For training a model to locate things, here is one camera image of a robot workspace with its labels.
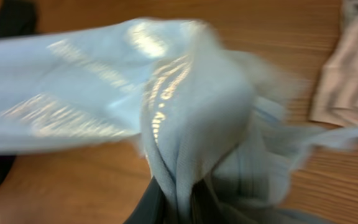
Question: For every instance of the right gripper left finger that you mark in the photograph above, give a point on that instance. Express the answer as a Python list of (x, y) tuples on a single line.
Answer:
[(150, 209)]

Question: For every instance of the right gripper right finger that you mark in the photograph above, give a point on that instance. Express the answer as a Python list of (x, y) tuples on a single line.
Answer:
[(203, 208)]

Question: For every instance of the light blue printed t-shirt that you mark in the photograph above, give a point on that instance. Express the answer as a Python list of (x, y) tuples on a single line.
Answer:
[(202, 112)]

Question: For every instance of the beige folded garment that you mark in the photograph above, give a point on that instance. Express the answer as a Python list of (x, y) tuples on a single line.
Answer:
[(336, 96)]

